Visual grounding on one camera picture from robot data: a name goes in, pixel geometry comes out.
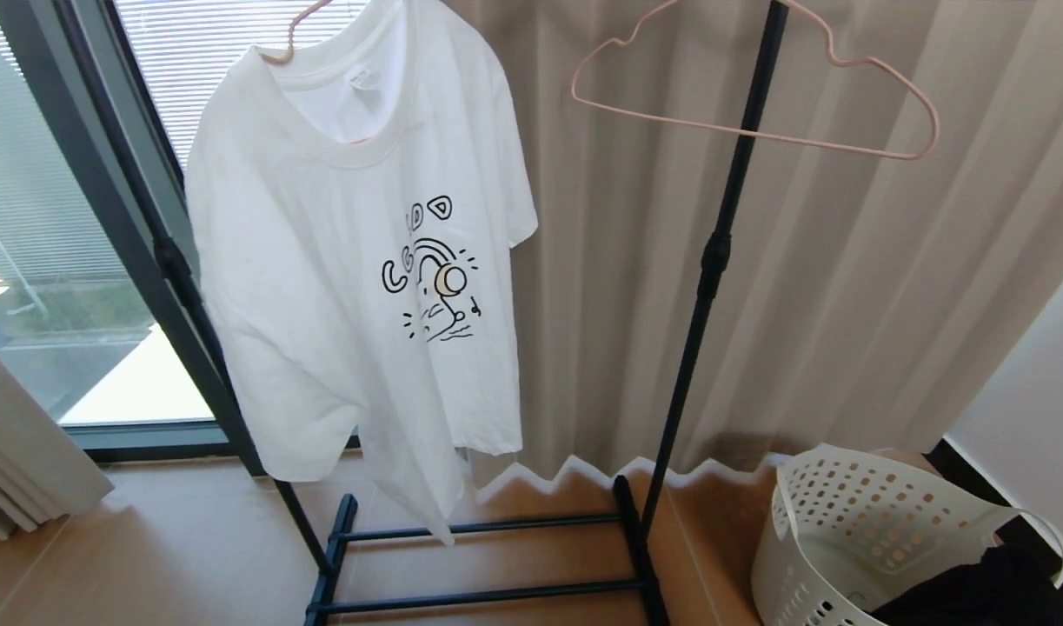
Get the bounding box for white printed T-shirt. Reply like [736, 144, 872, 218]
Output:
[185, 0, 539, 547]

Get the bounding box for pink clothes hanger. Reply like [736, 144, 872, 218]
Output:
[571, 0, 942, 163]
[260, 0, 336, 66]

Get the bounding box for black shorts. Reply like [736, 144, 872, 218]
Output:
[870, 541, 1063, 626]

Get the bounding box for black clothes rack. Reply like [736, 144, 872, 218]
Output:
[136, 0, 793, 626]

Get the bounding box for white laundry basket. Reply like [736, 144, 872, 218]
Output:
[750, 443, 1063, 626]

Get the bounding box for beige curtain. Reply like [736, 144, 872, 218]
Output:
[435, 0, 1063, 514]
[0, 335, 116, 542]

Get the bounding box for window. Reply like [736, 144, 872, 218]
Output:
[0, 0, 380, 463]

